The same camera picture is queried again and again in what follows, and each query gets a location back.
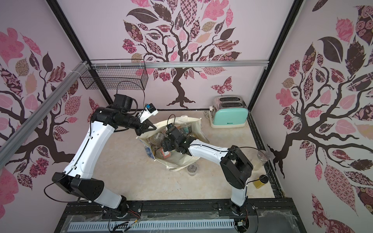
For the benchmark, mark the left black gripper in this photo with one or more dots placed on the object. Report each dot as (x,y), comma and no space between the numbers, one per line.
(144,126)

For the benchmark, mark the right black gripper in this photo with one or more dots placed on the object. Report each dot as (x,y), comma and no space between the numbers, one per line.
(168,142)

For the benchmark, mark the cream canvas tote bag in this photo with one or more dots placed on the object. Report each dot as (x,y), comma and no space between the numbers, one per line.
(177,161)

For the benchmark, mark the grey clear seed jar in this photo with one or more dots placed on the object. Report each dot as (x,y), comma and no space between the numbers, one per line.
(156,139)

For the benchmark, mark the clear seed jar dark lid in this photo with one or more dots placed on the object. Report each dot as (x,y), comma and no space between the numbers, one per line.
(192,169)

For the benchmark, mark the clear jar sandy contents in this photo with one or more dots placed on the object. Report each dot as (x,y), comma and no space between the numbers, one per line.
(259,159)

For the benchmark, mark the yellow label seed jar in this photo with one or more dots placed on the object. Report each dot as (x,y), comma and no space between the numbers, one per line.
(261,181)

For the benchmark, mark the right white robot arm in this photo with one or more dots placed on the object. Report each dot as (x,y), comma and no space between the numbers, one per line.
(236,166)

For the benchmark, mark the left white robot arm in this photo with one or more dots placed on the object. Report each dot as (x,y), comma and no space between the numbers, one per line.
(76,179)

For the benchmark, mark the red label seed jar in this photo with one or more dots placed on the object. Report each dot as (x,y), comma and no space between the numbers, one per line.
(161,154)

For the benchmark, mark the mint green toaster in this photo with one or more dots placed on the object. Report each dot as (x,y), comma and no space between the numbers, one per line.
(228,111)

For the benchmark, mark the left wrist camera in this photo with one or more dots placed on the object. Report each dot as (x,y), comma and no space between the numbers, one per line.
(148,111)

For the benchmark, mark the black wire basket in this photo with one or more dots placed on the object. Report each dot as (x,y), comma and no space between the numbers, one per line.
(120,74)

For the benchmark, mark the aluminium rail back wall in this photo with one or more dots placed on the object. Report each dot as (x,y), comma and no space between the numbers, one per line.
(191,64)

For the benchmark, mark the aluminium rail wall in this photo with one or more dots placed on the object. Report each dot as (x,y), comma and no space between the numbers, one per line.
(191,64)
(10,147)

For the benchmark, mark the white slotted cable duct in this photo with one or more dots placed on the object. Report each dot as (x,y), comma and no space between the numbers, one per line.
(154,226)

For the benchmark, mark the black base frame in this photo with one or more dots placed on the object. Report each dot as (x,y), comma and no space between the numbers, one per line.
(278,215)

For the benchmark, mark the aluminium rail left wall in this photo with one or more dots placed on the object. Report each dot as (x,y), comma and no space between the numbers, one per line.
(10,147)

